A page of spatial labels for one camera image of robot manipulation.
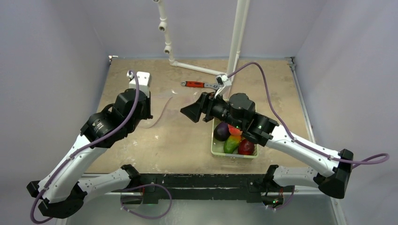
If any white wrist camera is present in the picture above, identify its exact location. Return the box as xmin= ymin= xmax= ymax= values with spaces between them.
xmin=214 ymin=74 xmax=232 ymax=97
xmin=127 ymin=70 xmax=152 ymax=97

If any clear zip top bag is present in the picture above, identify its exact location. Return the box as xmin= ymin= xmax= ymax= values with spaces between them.
xmin=137 ymin=90 xmax=199 ymax=129

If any pink toy peach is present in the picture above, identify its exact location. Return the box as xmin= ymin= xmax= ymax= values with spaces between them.
xmin=228 ymin=124 xmax=242 ymax=136

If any green orange toy mango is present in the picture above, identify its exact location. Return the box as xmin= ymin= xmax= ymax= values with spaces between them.
xmin=223 ymin=135 xmax=242 ymax=154

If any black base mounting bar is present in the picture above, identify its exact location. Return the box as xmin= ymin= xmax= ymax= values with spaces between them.
xmin=121 ymin=165 xmax=294 ymax=204

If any aluminium rail frame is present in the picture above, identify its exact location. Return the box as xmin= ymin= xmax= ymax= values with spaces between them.
xmin=285 ymin=57 xmax=347 ymax=225

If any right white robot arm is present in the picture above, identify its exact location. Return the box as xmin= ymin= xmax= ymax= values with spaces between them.
xmin=180 ymin=92 xmax=353 ymax=199

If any white pvc pipe frame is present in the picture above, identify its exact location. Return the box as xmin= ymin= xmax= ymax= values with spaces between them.
xmin=153 ymin=0 xmax=250 ymax=98

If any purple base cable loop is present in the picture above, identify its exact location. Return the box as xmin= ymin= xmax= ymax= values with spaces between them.
xmin=119 ymin=184 xmax=173 ymax=220

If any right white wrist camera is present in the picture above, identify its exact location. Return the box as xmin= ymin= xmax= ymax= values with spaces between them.
xmin=214 ymin=74 xmax=232 ymax=97

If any dark red toy apple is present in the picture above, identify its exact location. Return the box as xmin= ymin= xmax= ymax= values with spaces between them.
xmin=237 ymin=139 xmax=255 ymax=155

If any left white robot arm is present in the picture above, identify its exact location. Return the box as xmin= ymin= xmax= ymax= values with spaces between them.
xmin=27 ymin=88 xmax=152 ymax=220

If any red handled adjustable wrench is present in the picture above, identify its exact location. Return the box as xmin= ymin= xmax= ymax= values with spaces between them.
xmin=181 ymin=81 xmax=219 ymax=90

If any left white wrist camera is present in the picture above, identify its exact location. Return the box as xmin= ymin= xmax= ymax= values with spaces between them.
xmin=127 ymin=70 xmax=152 ymax=97

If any purple toy eggplant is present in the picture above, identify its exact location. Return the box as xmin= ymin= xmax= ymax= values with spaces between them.
xmin=213 ymin=122 xmax=230 ymax=142

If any light green plastic basket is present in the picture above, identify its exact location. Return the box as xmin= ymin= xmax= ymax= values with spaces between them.
xmin=210 ymin=118 xmax=259 ymax=160

